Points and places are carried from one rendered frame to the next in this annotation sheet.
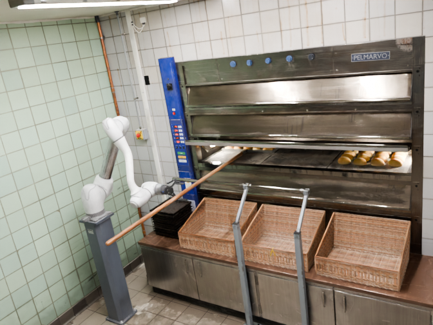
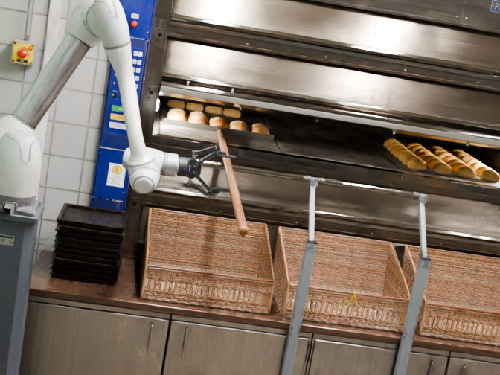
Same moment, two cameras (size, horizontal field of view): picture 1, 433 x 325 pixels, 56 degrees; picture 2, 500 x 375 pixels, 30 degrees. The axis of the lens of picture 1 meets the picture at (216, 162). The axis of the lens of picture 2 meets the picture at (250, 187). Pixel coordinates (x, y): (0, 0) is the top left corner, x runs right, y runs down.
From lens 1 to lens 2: 2.60 m
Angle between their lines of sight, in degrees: 40
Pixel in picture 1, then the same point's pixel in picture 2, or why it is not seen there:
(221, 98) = (251, 18)
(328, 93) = (446, 50)
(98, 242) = (19, 265)
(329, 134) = (433, 114)
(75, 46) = not seen: outside the picture
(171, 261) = (110, 329)
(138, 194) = (154, 164)
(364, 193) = (457, 216)
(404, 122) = not seen: outside the picture
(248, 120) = (291, 69)
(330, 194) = (406, 214)
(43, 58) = not seen: outside the picture
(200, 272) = (184, 347)
